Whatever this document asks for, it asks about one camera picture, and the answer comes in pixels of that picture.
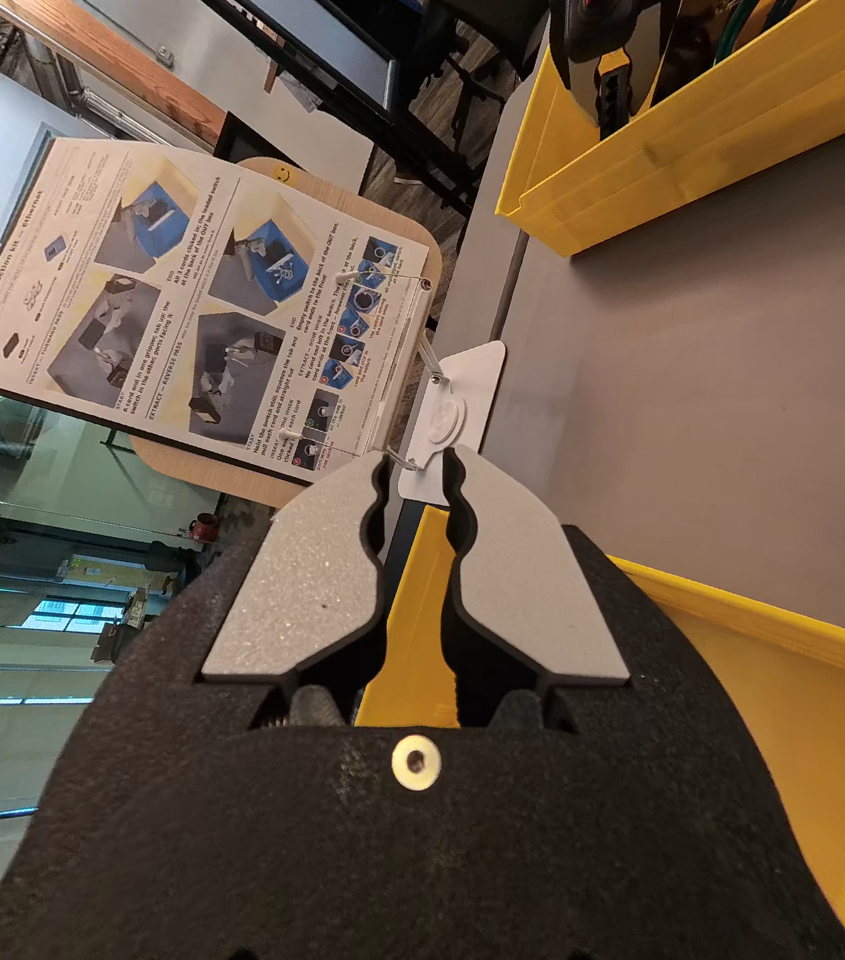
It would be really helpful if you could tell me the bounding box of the black flat monitor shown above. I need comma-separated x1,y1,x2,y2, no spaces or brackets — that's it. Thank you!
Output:
201,0,403,115

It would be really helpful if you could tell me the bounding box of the printed instruction poster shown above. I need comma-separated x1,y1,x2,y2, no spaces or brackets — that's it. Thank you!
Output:
0,135,433,485

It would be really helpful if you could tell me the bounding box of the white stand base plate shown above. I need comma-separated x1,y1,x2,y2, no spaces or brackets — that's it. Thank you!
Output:
385,337,508,505

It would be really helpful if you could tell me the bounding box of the green ethernet cable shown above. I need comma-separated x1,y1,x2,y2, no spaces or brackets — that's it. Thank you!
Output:
718,0,763,55

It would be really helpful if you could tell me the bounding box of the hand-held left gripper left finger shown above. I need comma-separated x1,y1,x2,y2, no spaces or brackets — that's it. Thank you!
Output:
199,450,394,685

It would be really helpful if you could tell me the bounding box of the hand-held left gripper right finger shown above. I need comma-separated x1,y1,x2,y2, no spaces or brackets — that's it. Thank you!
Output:
441,442,632,690

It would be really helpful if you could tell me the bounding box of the yellow plastic bin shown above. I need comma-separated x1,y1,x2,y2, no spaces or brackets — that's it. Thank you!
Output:
496,0,845,260
353,504,845,960

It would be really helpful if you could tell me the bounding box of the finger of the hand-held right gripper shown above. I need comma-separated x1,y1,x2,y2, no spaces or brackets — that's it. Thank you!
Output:
567,48,617,144
615,22,669,144

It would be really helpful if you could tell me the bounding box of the wooden poster board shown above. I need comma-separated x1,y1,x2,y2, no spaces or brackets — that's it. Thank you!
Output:
128,155,445,511

